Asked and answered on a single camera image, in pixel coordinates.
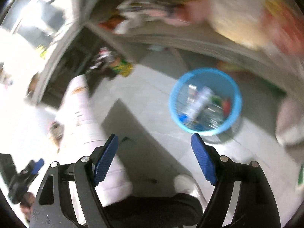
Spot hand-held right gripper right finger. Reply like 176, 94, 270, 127
191, 132, 282, 228

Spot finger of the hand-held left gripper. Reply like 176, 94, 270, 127
26, 158, 45, 175

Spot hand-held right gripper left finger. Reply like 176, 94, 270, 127
30, 133, 119, 228

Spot green plastic bottle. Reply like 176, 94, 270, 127
210, 94, 224, 107

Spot blue mesh waste basket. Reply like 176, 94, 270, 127
169, 68, 243, 135

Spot person's left hand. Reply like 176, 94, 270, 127
20, 192, 36, 222

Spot white shoe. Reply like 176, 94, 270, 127
173, 174, 203, 195

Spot dark trousers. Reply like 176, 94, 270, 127
104, 193, 204, 228

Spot green and yellow bag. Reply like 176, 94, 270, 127
109, 56, 134, 77

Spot grey kitchen counter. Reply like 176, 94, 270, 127
31, 0, 304, 95

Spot yellow plastic bag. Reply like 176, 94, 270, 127
209, 0, 269, 49

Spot red plastic bag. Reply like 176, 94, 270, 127
261, 5, 304, 56

